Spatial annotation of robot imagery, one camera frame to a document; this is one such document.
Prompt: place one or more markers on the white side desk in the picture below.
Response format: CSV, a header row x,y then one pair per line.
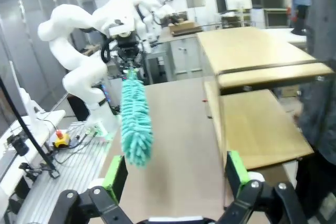
x,y
52,115

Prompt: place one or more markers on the grey metal cabinet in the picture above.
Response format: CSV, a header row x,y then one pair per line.
x,y
183,58

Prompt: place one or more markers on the grey locker row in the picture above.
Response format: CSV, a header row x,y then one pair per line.
x,y
26,11

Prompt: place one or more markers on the yellow emergency stop box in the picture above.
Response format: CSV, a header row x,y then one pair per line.
x,y
61,141

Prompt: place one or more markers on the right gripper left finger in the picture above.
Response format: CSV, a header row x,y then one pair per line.
x,y
105,205

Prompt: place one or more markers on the white monitor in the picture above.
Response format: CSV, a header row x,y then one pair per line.
x,y
237,1

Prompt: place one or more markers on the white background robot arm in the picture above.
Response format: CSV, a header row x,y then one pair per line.
x,y
149,3

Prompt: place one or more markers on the white stand post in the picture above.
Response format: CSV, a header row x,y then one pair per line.
x,y
29,103

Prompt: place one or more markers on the person's left hand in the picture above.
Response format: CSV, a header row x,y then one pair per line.
x,y
298,110

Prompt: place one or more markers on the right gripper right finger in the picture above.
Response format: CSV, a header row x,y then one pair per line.
x,y
262,205

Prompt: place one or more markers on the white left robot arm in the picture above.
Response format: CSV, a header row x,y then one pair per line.
x,y
78,58

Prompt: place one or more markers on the wooden shelf black metal frame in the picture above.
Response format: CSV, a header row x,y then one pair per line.
x,y
249,51

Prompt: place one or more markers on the teal microfiber duster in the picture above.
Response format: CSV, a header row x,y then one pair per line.
x,y
136,119

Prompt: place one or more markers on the ribbed aluminium base plate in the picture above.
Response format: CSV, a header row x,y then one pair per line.
x,y
78,161

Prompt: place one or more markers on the person's torso grey jacket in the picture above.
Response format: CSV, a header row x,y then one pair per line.
x,y
320,103

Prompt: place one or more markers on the black camera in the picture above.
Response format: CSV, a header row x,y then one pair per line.
x,y
18,145

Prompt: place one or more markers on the black camera stand pole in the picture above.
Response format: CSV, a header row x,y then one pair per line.
x,y
29,134

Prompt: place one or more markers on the flat cardboard box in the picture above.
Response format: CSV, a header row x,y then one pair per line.
x,y
183,27

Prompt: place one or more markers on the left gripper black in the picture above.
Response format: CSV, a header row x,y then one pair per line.
x,y
127,44

